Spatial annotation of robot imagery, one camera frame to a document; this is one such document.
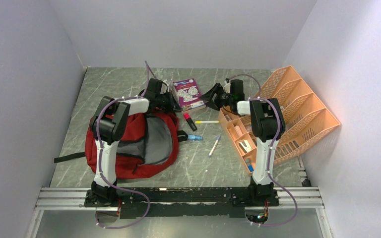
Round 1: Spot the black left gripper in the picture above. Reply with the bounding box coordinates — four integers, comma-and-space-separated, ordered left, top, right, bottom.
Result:
156, 91, 183, 115

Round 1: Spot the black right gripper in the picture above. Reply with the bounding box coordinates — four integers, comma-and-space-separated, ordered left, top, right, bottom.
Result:
197, 83, 232, 111

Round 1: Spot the purple puzzle book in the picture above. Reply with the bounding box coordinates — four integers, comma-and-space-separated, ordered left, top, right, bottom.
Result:
171, 78, 206, 113

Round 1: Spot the red student backpack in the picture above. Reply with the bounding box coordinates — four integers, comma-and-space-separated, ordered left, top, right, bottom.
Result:
54, 88, 189, 179

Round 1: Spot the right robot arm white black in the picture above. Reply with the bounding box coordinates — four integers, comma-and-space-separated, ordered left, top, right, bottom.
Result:
200, 79, 285, 206

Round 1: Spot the pink black highlighter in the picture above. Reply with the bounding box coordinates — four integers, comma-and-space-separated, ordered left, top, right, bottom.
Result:
183, 113, 197, 131

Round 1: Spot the yellow white marker pen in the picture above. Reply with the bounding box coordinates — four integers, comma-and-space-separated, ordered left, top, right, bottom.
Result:
194, 120, 220, 124

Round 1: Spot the pink eraser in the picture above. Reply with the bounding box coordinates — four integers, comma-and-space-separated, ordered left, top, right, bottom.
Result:
235, 125, 243, 137

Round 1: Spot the blue highlighter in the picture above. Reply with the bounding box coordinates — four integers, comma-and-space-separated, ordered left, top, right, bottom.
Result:
187, 134, 203, 141

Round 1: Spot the white stapler in organizer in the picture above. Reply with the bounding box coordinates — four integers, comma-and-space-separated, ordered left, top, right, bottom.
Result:
238, 139, 252, 154

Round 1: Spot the blue white marker pen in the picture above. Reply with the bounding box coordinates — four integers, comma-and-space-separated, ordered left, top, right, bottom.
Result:
208, 135, 221, 157

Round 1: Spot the blue glue stick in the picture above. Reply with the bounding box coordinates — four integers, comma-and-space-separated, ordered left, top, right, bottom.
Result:
244, 158, 254, 173

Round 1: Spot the orange plastic desk organizer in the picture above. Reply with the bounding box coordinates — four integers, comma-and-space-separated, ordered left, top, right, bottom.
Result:
218, 66, 340, 175

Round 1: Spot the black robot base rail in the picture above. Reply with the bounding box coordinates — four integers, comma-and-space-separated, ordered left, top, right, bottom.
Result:
35, 187, 324, 219

